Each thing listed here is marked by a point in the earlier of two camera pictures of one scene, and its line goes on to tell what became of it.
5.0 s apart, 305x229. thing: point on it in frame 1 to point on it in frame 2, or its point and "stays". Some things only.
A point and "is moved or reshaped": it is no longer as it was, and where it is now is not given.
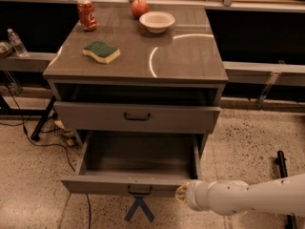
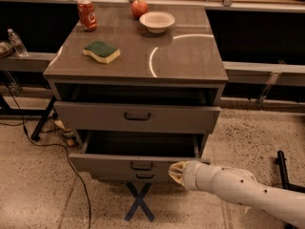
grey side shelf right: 265,72 stays
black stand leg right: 292,220 stays
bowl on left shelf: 6,50 stays
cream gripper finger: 181,194 to 176,171
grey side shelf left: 31,62 stays
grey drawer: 136,162 is moved or reshaped
